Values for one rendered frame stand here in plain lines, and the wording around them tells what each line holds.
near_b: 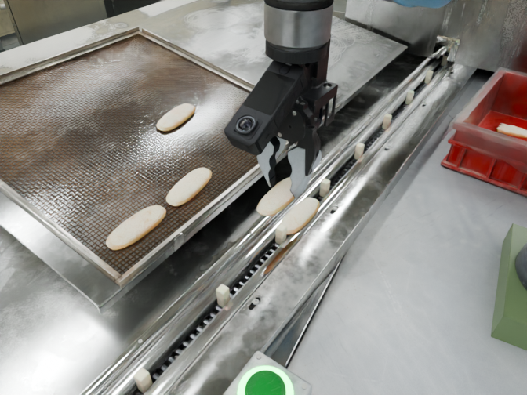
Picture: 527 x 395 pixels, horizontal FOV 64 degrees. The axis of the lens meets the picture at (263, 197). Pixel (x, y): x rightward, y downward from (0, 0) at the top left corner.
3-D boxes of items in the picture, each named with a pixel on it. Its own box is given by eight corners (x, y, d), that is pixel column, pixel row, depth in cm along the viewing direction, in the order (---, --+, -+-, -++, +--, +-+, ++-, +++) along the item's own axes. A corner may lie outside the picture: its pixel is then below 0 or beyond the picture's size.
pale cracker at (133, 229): (118, 256, 56) (118, 251, 55) (99, 240, 57) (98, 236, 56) (172, 215, 62) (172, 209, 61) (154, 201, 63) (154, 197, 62)
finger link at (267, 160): (290, 172, 65) (301, 122, 58) (268, 191, 61) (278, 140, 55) (274, 162, 66) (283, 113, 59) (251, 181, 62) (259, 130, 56)
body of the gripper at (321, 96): (335, 125, 57) (346, 35, 50) (302, 154, 52) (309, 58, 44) (288, 109, 61) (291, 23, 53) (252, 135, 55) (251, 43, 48)
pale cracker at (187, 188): (179, 211, 63) (179, 206, 62) (159, 200, 64) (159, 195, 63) (217, 175, 69) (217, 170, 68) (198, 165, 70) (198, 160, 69)
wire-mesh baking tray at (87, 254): (121, 288, 53) (120, 282, 52) (-93, 116, 69) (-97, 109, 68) (317, 123, 84) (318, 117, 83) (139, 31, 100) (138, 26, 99)
